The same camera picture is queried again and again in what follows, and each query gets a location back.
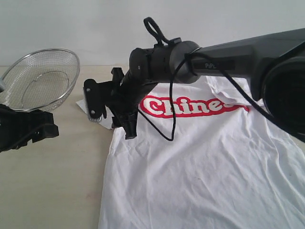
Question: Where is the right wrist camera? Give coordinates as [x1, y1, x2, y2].
[83, 79, 112, 123]

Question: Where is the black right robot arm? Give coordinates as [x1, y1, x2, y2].
[105, 29, 305, 141]

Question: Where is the white t-shirt red print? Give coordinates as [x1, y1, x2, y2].
[98, 76, 305, 229]

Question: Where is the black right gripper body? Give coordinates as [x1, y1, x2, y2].
[104, 68, 153, 126]

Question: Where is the metal wire mesh basket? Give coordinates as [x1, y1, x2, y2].
[0, 48, 80, 112]

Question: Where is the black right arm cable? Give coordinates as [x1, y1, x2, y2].
[137, 16, 282, 142]

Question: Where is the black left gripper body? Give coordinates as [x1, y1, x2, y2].
[0, 104, 40, 152]

